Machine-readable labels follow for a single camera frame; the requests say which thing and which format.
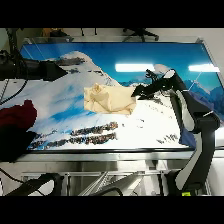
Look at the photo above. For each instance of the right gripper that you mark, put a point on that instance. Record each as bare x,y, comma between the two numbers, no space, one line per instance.
146,91

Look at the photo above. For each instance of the cream shirt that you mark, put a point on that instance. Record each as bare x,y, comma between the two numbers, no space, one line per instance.
110,99

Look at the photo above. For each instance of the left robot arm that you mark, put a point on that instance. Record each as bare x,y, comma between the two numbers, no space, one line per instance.
30,69

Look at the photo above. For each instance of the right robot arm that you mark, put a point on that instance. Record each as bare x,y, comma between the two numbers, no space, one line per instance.
196,133

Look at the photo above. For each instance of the black office chair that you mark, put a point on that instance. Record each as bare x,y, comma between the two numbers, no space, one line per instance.
141,33

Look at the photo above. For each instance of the red garment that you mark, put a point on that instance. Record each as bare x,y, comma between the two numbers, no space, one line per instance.
18,114

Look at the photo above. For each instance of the black garment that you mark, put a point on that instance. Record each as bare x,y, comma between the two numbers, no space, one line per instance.
15,145

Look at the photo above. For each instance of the silver frame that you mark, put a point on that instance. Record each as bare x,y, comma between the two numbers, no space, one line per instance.
100,166

